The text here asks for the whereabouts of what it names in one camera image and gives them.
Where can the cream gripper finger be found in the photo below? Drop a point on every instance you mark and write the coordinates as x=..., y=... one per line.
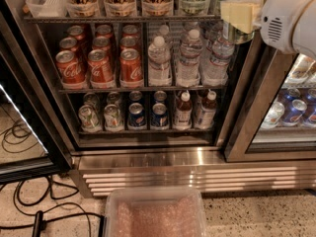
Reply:
x=241, y=14

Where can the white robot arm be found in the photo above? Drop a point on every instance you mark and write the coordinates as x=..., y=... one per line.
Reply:
x=287, y=25

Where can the white can behind right door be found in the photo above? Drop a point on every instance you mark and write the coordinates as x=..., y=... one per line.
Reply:
x=273, y=116

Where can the blue can behind right door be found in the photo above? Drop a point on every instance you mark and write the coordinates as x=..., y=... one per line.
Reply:
x=293, y=112

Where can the right glass fridge door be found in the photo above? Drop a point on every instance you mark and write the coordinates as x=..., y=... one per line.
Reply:
x=277, y=77

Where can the back right Coca-Cola can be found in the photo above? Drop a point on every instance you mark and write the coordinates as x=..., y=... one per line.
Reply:
x=131, y=31

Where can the coca-cola can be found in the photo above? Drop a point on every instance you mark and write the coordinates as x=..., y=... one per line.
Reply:
x=105, y=31
x=128, y=42
x=131, y=31
x=100, y=66
x=102, y=43
x=70, y=67
x=77, y=32
x=130, y=65
x=71, y=44

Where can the back right blue can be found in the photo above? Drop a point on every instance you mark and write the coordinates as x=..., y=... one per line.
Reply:
x=160, y=97

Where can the middle right Coca-Cola can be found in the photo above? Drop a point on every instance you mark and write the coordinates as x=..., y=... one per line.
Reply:
x=128, y=42

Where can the front right Coca-Cola can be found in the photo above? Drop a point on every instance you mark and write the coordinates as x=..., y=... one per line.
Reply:
x=130, y=65

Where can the front right blue Pepsi can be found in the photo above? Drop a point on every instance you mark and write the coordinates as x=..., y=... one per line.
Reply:
x=159, y=116

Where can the blue pepsi can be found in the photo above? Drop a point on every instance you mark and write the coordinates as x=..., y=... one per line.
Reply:
x=136, y=117
x=159, y=116

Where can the stainless steel fridge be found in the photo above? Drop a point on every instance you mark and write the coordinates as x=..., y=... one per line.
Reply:
x=103, y=161

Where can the back left blue can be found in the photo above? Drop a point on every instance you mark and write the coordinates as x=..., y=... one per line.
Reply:
x=136, y=97

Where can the back centre Coca-Cola can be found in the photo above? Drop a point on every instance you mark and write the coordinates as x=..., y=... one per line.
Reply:
x=105, y=31

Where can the middle centre Coca-Cola can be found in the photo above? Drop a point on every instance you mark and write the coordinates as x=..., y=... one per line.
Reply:
x=102, y=43

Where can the front left blue Pepsi can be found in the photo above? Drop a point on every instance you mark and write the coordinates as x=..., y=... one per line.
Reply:
x=136, y=117

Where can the front middle Coca-Cola can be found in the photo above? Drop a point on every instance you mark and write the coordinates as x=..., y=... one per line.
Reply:
x=100, y=66

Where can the white-green can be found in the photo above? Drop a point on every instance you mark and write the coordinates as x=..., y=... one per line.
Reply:
x=93, y=100
x=113, y=118
x=114, y=98
x=90, y=121

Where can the back left Coca-Cola can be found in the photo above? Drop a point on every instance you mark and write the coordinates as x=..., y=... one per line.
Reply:
x=77, y=32

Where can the back left white-green can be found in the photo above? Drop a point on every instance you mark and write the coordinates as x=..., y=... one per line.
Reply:
x=93, y=100

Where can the middle left Coca-Cola can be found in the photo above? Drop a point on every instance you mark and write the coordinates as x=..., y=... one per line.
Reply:
x=71, y=44

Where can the front left Coca-Cola can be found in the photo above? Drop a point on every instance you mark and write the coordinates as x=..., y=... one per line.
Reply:
x=70, y=67

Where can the front left white-green can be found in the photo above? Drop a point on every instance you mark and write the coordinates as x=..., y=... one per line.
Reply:
x=90, y=121

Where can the open glass fridge door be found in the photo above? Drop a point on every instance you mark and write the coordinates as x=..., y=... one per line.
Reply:
x=30, y=146

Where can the front right water bottle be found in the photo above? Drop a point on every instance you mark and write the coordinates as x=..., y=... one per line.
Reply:
x=216, y=61

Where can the water bottle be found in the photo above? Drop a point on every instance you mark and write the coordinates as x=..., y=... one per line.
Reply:
x=189, y=56
x=159, y=62
x=216, y=61

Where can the front middle water bottle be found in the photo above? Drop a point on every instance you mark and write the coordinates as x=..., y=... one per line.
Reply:
x=189, y=56

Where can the front left water bottle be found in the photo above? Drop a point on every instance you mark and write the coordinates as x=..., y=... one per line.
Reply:
x=159, y=62

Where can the right brown tea bottle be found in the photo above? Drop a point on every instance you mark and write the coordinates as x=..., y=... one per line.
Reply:
x=206, y=111

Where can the brown tea bottle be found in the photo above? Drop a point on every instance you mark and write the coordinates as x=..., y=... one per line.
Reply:
x=183, y=111
x=206, y=111

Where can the left brown tea bottle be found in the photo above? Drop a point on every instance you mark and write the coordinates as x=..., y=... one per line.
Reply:
x=183, y=111

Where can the empty clear plastic tray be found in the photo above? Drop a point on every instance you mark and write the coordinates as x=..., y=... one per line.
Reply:
x=47, y=8

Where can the clear plastic bin bubble wrap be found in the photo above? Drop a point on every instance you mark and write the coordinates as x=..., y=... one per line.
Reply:
x=155, y=212

